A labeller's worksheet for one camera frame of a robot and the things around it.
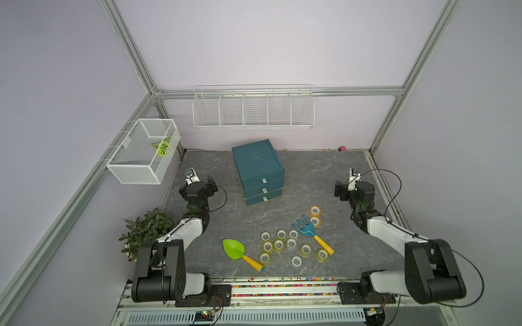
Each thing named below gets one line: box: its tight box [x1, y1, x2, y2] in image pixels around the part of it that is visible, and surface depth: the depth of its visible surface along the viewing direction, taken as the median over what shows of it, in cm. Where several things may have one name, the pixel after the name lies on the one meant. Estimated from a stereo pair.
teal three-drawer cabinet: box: [231, 138, 285, 206], surface depth 90 cm
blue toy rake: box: [290, 214, 336, 257], surface depth 90 cm
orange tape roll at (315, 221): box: [309, 215, 322, 228], surface depth 93 cm
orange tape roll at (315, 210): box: [309, 205, 322, 217], surface depth 98 cm
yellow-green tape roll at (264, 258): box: [259, 253, 270, 263], surface depth 83 cm
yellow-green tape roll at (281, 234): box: [277, 229, 287, 240], surface depth 90 cm
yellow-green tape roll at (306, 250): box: [300, 243, 313, 259], surface depth 85 cm
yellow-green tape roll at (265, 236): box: [260, 231, 271, 242], surface depth 89 cm
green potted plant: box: [118, 207, 174, 262], surface depth 71 cm
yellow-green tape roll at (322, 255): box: [316, 248, 330, 263], surface depth 84 cm
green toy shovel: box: [222, 239, 265, 274], surface depth 85 cm
